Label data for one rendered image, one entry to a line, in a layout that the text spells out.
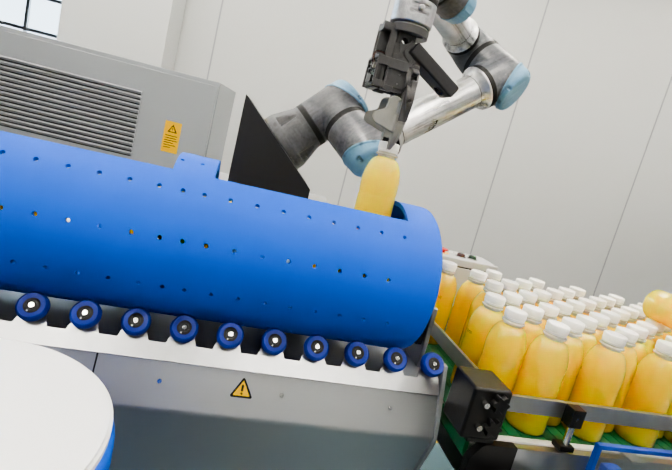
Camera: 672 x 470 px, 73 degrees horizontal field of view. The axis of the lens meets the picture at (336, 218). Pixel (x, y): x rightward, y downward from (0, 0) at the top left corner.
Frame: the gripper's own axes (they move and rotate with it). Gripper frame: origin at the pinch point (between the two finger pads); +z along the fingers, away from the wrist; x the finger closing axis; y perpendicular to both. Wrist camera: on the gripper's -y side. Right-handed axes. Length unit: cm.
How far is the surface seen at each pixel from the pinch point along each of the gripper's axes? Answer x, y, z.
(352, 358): 10.9, -0.2, 38.1
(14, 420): 45, 39, 31
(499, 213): -245, -182, 24
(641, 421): 20, -54, 37
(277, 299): 13.0, 15.5, 28.8
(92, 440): 47, 33, 30
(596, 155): -238, -244, -39
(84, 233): 14, 45, 24
